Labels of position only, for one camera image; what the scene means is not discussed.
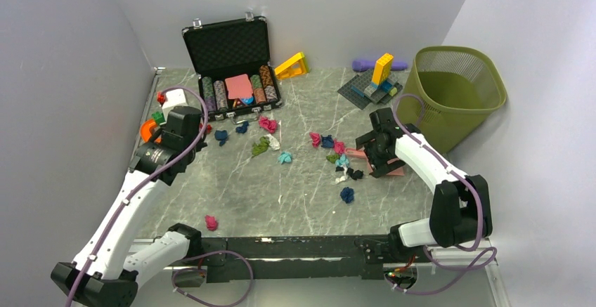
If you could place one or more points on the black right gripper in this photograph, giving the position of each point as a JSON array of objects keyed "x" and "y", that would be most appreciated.
[{"x": 380, "y": 166}]

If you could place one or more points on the pink hand brush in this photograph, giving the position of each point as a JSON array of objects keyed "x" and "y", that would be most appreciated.
[{"x": 280, "y": 127}]

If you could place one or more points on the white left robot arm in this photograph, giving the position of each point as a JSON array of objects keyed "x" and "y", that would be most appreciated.
[{"x": 181, "y": 137}]

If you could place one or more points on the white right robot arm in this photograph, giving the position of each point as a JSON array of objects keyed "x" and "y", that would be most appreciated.
[{"x": 461, "y": 208}]

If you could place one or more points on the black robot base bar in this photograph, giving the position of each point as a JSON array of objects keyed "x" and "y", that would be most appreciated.
[{"x": 298, "y": 257}]

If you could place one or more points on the black paper scrap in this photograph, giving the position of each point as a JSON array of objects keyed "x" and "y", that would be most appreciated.
[{"x": 353, "y": 174}]

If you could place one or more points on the light blue scrap right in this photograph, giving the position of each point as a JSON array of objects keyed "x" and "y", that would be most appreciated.
[{"x": 342, "y": 161}]

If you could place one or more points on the pink scrap centre right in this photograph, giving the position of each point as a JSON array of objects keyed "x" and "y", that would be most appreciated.
[{"x": 339, "y": 147}]

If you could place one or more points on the green paper scrap centre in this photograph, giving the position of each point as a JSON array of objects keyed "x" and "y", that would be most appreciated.
[{"x": 332, "y": 158}]

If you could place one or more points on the green paper scrap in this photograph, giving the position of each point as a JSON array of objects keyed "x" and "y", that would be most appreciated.
[
  {"x": 261, "y": 146},
  {"x": 332, "y": 158}
]

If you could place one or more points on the dark blue scrap centre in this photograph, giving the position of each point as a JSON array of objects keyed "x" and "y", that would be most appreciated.
[{"x": 327, "y": 142}]

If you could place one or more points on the white twisted paper scrap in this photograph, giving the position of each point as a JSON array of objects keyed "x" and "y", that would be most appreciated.
[{"x": 344, "y": 177}]

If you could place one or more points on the dark blue scrap lower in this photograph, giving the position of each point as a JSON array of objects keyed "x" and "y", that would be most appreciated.
[{"x": 347, "y": 195}]

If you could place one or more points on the grey brick baseplate model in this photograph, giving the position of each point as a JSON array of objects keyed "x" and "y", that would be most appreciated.
[{"x": 359, "y": 90}]

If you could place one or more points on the pink scrap centre left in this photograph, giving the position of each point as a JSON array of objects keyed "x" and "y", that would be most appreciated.
[{"x": 316, "y": 139}]

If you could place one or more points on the yellow orange brick tower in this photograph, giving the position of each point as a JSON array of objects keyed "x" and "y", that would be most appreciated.
[{"x": 381, "y": 70}]

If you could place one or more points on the purple cylinder toy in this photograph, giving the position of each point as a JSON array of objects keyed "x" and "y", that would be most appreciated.
[{"x": 362, "y": 65}]

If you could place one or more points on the olive green waste basket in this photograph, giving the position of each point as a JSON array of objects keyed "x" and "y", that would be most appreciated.
[{"x": 449, "y": 92}]

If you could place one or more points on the light blue scrap on brush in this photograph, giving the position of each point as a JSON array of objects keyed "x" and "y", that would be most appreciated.
[{"x": 285, "y": 158}]

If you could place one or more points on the pink paper scrap by case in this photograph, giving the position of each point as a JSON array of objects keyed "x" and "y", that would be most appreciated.
[{"x": 270, "y": 125}]

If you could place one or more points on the yellow triangular toy block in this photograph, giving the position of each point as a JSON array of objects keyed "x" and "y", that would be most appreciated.
[{"x": 292, "y": 67}]

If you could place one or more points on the green paper scrap left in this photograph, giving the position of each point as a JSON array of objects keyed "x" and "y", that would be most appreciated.
[{"x": 261, "y": 146}]

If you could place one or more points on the dark blue scrap by case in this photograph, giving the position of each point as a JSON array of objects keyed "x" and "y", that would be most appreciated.
[{"x": 242, "y": 128}]

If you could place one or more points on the pink playing card deck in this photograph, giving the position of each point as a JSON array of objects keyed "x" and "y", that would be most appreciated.
[{"x": 238, "y": 87}]

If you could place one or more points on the dark blue scrap far left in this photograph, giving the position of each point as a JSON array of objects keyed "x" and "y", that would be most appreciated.
[{"x": 221, "y": 136}]

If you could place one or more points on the black poker chip case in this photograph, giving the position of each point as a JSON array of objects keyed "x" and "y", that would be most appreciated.
[{"x": 220, "y": 50}]

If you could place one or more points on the pink paper scrap near edge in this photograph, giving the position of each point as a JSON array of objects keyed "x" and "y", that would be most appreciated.
[{"x": 211, "y": 223}]

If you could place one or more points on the green and blue toy bricks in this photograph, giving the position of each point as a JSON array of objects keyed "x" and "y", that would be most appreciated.
[{"x": 158, "y": 118}]

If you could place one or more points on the orange horseshoe toy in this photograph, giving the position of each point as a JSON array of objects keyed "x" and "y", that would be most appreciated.
[{"x": 147, "y": 129}]

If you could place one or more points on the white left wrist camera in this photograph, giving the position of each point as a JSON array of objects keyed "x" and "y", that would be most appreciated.
[{"x": 170, "y": 99}]

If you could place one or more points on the aluminium frame rail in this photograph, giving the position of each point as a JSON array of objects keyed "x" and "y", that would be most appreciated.
[{"x": 101, "y": 261}]

